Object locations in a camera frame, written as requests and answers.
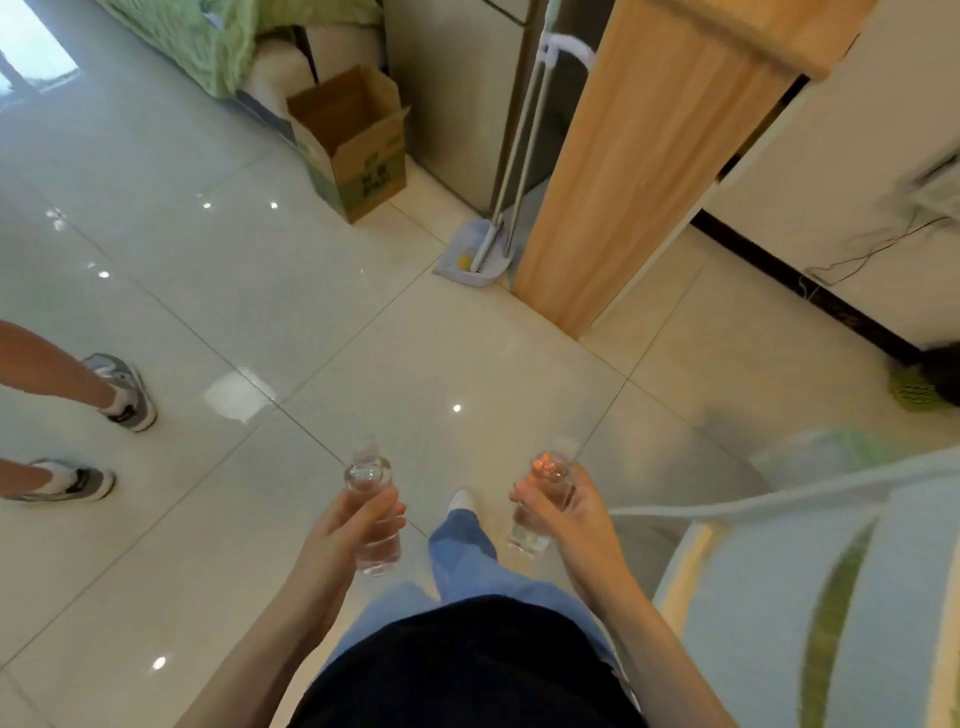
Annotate person's left hand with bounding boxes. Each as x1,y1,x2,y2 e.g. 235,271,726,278
296,486,408,625

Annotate person's right hand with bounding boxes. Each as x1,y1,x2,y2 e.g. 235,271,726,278
510,463,640,614

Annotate clear plastic bottle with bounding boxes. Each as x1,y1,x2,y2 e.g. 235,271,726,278
507,442,579,558
343,442,404,577

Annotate person's right forearm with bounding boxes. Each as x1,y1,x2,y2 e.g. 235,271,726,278
573,573,740,728

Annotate person's left forearm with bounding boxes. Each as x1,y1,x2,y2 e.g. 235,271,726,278
174,577,354,728

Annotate blue jeans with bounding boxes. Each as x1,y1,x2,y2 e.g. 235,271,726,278
322,508,625,680

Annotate black shirt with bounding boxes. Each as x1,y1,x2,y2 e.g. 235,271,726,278
288,594,651,728

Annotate striped pale blue cushion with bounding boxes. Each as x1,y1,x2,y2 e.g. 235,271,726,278
652,468,960,728

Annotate grey sneaker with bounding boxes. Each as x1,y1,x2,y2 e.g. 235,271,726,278
7,460,117,504
81,352,159,434

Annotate white sock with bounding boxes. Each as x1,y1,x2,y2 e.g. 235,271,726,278
33,461,81,497
99,381,136,419

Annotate light wooden cabinet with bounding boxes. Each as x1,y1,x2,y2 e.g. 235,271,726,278
512,0,880,340

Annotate open cardboard box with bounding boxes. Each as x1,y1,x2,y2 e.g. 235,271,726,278
285,64,411,225

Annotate green scrubber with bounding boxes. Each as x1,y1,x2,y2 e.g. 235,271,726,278
888,363,948,414

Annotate grey refrigerator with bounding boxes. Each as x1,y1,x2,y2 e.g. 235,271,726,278
382,0,560,219

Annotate black round object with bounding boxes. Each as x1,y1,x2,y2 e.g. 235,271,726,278
920,342,960,410

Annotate green fluffy blanket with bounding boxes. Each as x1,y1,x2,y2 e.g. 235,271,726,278
93,0,384,100

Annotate grey dustpan with white handle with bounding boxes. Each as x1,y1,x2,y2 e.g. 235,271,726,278
432,33,597,288

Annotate white chair frame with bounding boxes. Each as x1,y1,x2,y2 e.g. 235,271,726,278
609,444,960,528

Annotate white broom handle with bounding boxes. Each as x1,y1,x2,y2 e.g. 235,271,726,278
501,63,562,261

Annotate thin black cable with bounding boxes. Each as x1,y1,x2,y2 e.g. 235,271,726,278
802,213,955,292

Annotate white wall device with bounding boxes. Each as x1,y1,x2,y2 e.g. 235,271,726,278
883,146,960,226

